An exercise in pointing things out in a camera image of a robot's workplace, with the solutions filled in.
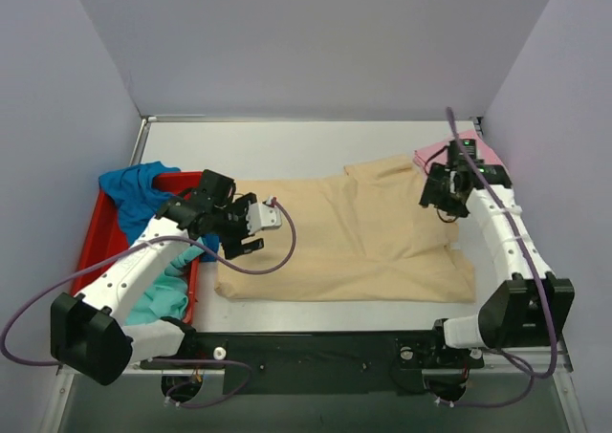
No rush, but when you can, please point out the cream yellow t-shirt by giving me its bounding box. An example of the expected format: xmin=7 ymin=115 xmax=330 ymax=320
xmin=215 ymin=156 xmax=476 ymax=303

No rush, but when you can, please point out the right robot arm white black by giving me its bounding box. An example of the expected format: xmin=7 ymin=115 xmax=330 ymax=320
xmin=420 ymin=163 xmax=575 ymax=365

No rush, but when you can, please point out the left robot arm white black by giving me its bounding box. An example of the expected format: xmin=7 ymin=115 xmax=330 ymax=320
xmin=51 ymin=170 xmax=280 ymax=385

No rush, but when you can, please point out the folded pink t-shirt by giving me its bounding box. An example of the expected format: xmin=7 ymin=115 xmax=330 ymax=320
xmin=413 ymin=129 xmax=511 ymax=179

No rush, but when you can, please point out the blue t-shirt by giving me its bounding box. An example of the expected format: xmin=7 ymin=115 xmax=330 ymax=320
xmin=98 ymin=162 xmax=221 ymax=265

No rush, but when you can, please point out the teal t-shirt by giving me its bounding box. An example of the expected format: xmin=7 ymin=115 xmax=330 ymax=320
xmin=125 ymin=247 xmax=204 ymax=326

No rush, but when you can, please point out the red plastic bin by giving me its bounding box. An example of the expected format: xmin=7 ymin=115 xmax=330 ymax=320
xmin=77 ymin=172 xmax=201 ymax=324

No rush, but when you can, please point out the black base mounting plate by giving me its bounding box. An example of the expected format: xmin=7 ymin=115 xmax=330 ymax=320
xmin=142 ymin=330 xmax=484 ymax=395

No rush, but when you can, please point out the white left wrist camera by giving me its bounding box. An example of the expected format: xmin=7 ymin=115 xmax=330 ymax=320
xmin=246 ymin=203 xmax=282 ymax=235

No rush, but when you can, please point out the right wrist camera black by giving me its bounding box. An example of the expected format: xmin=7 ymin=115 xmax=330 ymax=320
xmin=459 ymin=137 xmax=503 ymax=171

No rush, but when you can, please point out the aluminium rail frame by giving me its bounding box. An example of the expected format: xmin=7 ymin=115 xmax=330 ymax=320
xmin=51 ymin=134 xmax=575 ymax=408

